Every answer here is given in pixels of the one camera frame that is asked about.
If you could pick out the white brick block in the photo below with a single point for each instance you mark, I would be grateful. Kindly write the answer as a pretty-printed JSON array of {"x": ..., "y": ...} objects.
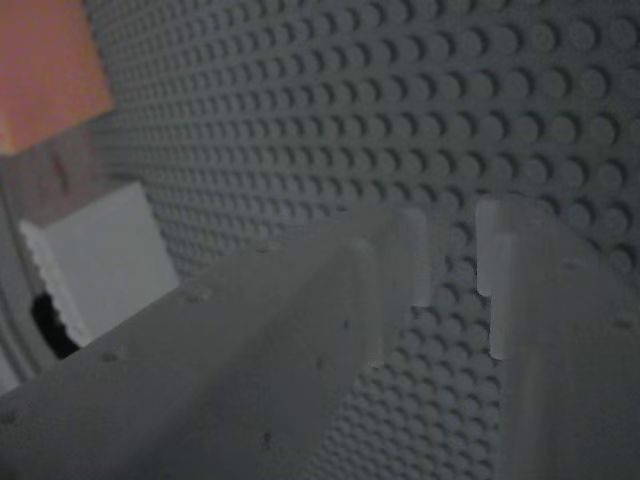
[{"x": 100, "y": 270}]

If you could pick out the orange brick block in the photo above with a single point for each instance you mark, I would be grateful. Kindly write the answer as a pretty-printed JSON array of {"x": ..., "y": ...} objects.
[{"x": 47, "y": 70}]

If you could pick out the grey studded baseplate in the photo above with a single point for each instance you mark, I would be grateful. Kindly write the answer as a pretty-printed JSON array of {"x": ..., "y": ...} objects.
[{"x": 380, "y": 115}]

